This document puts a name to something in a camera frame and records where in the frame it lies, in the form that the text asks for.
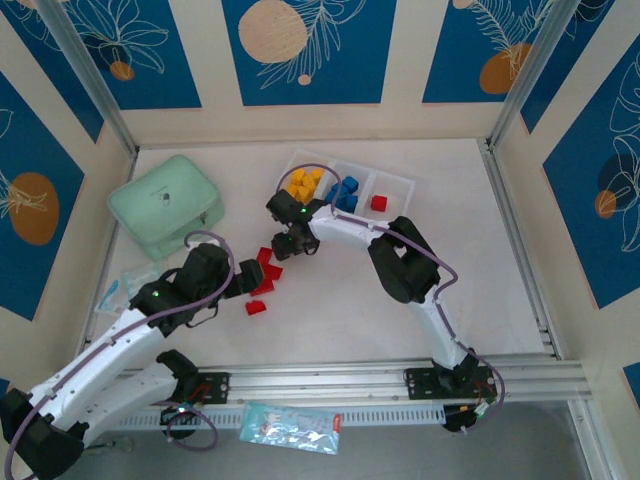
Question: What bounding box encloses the clear plastic bag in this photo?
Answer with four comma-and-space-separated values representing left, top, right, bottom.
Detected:
94, 263, 167, 316

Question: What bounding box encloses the mint green zipper pouch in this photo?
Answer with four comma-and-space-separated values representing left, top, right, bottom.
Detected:
106, 154, 225, 262

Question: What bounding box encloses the white three-compartment container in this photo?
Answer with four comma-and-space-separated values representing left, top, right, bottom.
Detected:
277, 148, 418, 227

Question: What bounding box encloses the printed plastic packet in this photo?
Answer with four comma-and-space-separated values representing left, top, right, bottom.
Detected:
238, 401, 344, 455

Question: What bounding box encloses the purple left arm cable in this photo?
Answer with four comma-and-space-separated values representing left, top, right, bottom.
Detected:
5, 230, 237, 480

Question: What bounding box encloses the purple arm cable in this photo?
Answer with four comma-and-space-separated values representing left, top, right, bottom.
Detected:
5, 230, 237, 480
274, 163, 507, 432

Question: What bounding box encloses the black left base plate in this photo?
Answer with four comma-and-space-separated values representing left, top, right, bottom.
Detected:
169, 371, 231, 406

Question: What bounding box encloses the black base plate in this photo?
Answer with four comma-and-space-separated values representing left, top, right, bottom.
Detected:
169, 371, 231, 406
402, 366, 499, 401

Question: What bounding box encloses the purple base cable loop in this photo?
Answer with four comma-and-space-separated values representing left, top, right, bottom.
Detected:
166, 394, 220, 452

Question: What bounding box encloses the aluminium mounting rail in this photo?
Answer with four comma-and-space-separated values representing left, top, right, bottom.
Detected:
114, 355, 587, 412

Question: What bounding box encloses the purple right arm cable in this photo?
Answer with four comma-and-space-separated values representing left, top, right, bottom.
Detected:
274, 163, 507, 432

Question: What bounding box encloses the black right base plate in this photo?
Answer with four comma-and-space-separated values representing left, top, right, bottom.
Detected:
402, 366, 499, 401

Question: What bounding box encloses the slotted grey cable duct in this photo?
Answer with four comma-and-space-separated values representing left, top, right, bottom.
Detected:
117, 405, 447, 432

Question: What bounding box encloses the aluminium frame post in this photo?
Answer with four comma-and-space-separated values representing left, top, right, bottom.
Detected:
37, 0, 140, 157
487, 0, 585, 152

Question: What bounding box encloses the aluminium side rail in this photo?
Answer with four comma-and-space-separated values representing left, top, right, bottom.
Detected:
480, 139, 567, 360

